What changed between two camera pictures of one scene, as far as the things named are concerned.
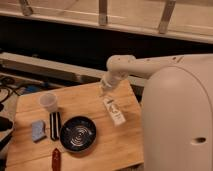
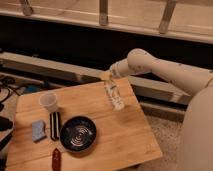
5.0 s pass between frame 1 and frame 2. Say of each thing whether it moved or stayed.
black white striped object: stayed
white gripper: moved
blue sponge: stayed
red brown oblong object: stayed
